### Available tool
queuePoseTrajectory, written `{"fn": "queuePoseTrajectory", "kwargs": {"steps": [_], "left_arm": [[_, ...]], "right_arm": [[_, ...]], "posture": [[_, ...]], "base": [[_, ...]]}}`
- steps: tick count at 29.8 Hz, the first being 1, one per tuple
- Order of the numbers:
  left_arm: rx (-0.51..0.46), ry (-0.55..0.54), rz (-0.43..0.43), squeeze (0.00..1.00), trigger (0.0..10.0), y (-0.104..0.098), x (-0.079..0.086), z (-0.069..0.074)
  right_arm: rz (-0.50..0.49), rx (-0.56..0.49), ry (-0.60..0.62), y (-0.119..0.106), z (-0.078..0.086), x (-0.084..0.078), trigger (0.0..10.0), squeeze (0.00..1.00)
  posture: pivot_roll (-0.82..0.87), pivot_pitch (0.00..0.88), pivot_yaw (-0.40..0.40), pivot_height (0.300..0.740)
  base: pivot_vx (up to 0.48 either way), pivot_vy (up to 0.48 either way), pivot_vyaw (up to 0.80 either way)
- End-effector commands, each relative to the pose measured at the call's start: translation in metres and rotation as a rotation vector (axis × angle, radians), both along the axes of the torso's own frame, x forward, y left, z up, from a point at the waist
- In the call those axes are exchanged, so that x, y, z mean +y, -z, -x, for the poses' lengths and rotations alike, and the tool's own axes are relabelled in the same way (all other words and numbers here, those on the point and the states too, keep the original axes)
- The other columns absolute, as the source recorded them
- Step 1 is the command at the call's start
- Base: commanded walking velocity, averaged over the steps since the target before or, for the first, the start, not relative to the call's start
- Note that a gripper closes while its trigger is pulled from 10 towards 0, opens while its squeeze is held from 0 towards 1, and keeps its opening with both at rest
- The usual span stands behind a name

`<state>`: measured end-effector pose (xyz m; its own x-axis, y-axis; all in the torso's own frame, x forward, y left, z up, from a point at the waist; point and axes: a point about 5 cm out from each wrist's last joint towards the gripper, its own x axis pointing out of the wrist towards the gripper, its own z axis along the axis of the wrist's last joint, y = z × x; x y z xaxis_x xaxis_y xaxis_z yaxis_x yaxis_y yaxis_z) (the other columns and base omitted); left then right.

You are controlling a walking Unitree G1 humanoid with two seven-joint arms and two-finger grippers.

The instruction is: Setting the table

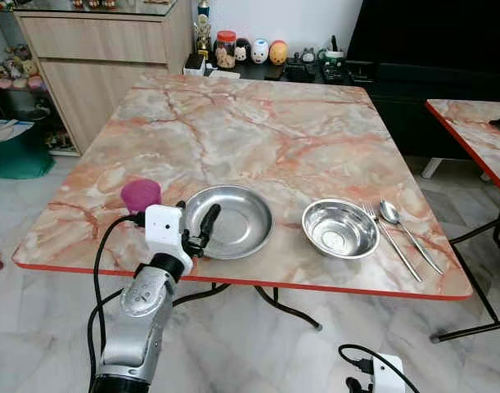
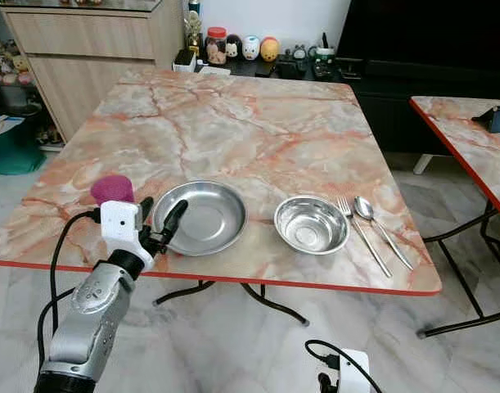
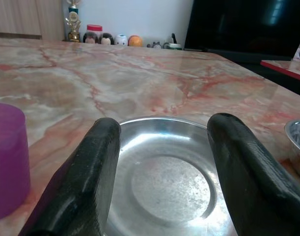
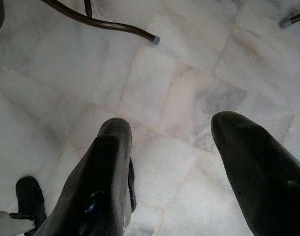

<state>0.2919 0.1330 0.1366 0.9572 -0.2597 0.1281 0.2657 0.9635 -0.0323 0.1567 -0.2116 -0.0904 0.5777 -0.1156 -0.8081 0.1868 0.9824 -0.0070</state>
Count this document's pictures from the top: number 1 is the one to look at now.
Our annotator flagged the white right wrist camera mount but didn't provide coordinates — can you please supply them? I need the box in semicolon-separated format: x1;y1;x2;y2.
372;354;407;393

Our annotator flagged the green plastic bin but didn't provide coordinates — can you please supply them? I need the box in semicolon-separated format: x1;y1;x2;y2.
0;117;56;180

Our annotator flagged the steel cooking pot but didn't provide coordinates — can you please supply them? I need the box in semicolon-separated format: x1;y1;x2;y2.
0;85;47;121

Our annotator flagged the stainless steel plate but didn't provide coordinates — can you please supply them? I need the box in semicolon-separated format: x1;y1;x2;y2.
183;185;276;261

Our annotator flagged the golden trophy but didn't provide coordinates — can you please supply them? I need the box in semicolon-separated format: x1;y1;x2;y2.
191;0;214;60

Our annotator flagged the white egg shaped figure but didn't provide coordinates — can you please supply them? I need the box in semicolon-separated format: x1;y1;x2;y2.
251;38;271;66

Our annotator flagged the marble pattern folding table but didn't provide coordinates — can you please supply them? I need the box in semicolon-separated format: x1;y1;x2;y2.
425;98;500;344
11;74;475;332

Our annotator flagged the black egg shaped figure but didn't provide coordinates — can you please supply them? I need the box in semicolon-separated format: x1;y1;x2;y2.
236;38;253;65

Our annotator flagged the black television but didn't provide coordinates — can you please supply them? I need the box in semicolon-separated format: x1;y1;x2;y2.
346;0;500;80

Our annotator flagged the clear jar with red lid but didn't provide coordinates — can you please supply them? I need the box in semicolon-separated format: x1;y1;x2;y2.
214;30;238;70

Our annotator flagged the stainless steel fork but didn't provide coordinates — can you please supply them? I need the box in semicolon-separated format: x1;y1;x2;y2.
359;200;424;284

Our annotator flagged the stainless steel spoon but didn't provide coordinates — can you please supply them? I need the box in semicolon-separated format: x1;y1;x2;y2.
378;198;445;277

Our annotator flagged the stainless steel bowl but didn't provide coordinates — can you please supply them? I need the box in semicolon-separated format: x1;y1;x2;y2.
301;198;381;260

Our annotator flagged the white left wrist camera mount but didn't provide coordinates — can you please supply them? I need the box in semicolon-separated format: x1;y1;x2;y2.
144;205;186;257

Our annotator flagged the orange egg shaped figure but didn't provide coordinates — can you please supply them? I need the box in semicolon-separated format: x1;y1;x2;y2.
269;39;290;66

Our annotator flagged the light wooden cabinet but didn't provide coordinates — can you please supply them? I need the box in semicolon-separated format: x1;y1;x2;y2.
12;0;194;154

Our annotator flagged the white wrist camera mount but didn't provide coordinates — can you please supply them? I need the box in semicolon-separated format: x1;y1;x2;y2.
372;354;407;393
144;205;186;257

